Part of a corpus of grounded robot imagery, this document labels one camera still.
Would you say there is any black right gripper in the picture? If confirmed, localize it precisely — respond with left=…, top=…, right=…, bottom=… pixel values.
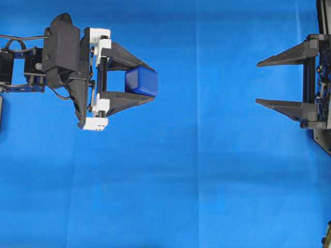
left=255, top=34, right=330, bottom=154

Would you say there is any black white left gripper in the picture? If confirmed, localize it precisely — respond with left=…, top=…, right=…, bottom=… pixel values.
left=76, top=27, right=156, bottom=131

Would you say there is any blue cube block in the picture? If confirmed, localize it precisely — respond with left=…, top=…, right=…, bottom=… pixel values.
left=125, top=66, right=158, bottom=97

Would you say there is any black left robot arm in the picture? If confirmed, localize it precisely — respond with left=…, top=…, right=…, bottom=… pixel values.
left=1, top=21, right=158, bottom=131

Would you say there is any dark box at left edge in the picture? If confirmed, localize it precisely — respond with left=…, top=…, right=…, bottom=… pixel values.
left=0, top=96, right=4, bottom=130

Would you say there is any blue table cloth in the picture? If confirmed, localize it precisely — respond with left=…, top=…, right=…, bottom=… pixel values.
left=1, top=1, right=330, bottom=247

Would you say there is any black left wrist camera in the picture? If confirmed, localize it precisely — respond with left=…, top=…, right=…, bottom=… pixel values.
left=42, top=13, right=80, bottom=89

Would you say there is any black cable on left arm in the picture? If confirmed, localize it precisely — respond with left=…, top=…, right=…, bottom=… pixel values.
left=0, top=34, right=50, bottom=50

